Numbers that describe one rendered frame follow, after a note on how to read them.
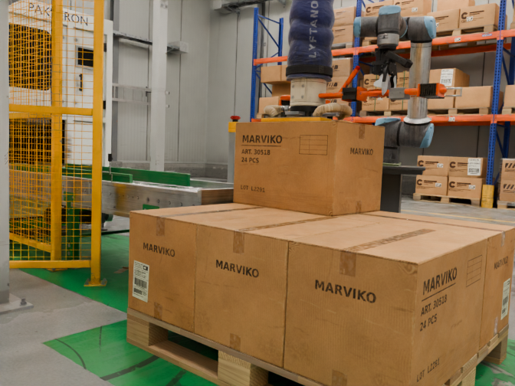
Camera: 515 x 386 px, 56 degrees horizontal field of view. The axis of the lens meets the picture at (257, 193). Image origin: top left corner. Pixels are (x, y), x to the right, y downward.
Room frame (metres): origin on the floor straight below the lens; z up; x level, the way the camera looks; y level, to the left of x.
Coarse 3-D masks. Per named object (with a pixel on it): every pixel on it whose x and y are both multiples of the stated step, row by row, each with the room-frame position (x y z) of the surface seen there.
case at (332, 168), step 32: (256, 128) 2.34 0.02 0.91; (288, 128) 2.21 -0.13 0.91; (320, 128) 2.09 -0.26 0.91; (352, 128) 2.11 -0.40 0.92; (384, 128) 2.32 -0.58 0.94; (256, 160) 2.34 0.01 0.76; (288, 160) 2.20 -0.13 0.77; (320, 160) 2.08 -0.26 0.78; (352, 160) 2.12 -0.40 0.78; (256, 192) 2.33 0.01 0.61; (288, 192) 2.20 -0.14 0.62; (320, 192) 2.07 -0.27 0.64; (352, 192) 2.13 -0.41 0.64
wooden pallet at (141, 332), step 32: (128, 320) 1.95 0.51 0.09; (160, 320) 1.82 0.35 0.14; (160, 352) 1.81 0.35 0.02; (192, 352) 1.82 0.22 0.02; (224, 352) 1.60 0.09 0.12; (480, 352) 1.64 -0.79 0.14; (224, 384) 1.59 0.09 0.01; (256, 384) 1.55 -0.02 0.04; (320, 384) 1.35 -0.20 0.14; (448, 384) 1.42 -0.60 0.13
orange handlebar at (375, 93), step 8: (416, 88) 2.01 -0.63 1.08; (440, 88) 1.95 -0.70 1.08; (280, 96) 2.46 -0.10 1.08; (288, 96) 2.42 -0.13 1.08; (320, 96) 2.31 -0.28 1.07; (328, 96) 2.28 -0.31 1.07; (336, 96) 2.25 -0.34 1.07; (368, 96) 2.20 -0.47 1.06; (376, 96) 2.15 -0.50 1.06; (384, 96) 2.16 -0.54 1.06
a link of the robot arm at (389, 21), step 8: (384, 8) 2.10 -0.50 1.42; (392, 8) 2.09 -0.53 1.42; (400, 8) 2.11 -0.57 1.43; (384, 16) 2.10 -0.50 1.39; (392, 16) 2.09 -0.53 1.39; (400, 16) 2.12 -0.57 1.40; (384, 24) 2.10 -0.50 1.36; (392, 24) 2.09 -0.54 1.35; (400, 24) 2.14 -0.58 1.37; (384, 32) 2.10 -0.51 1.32; (392, 32) 2.09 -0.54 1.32
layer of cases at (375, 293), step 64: (192, 256) 1.71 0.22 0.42; (256, 256) 1.52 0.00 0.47; (320, 256) 1.36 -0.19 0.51; (384, 256) 1.25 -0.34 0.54; (448, 256) 1.35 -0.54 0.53; (512, 256) 1.92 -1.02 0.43; (192, 320) 1.70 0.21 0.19; (256, 320) 1.51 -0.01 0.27; (320, 320) 1.36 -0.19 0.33; (384, 320) 1.23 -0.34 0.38; (448, 320) 1.38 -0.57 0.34; (384, 384) 1.23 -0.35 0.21
